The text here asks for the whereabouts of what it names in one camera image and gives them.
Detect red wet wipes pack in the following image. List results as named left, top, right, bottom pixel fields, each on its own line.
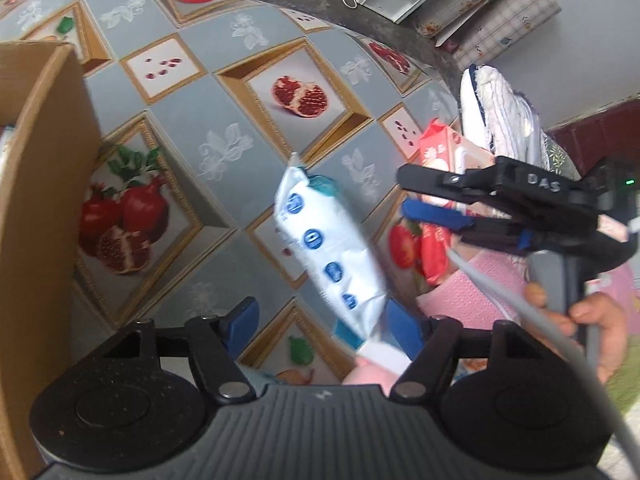
left=417, top=117, right=496, bottom=286

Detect white striped towel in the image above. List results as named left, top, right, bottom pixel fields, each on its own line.
left=459, top=64, right=543, bottom=161

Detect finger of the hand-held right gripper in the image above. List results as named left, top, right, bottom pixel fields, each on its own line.
left=402, top=199, right=532, bottom=257
left=397, top=162, right=502, bottom=204

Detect white tissue pack blue dots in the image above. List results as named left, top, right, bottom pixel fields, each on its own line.
left=274, top=152, right=389, bottom=342

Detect brown cardboard box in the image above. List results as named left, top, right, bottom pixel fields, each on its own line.
left=0, top=42, right=103, bottom=480

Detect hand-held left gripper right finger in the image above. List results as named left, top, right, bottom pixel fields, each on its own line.
left=384, top=300, right=551, bottom=404

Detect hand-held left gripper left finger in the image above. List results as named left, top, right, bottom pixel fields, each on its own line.
left=102, top=297, right=259, bottom=407

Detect fruit print tablecloth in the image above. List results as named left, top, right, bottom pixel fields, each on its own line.
left=0, top=0, right=461, bottom=386

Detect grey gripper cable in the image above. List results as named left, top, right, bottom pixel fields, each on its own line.
left=444, top=245, right=640, bottom=461

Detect checked patterned sheet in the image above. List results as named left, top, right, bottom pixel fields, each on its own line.
left=436, top=0, right=562, bottom=72

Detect person's right hand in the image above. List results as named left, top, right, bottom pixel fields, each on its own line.
left=525, top=282, right=631, bottom=383

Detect dark red door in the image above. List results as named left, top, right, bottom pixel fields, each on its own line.
left=544, top=97, right=640, bottom=181

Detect green leaf pattern pillow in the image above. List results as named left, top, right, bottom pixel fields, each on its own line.
left=542, top=130, right=582, bottom=182

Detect yellow green cloth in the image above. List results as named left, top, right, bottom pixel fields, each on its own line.
left=602, top=332, right=640, bottom=413

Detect rolled floral sheet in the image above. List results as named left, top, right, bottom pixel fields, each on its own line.
left=414, top=0, right=532, bottom=37

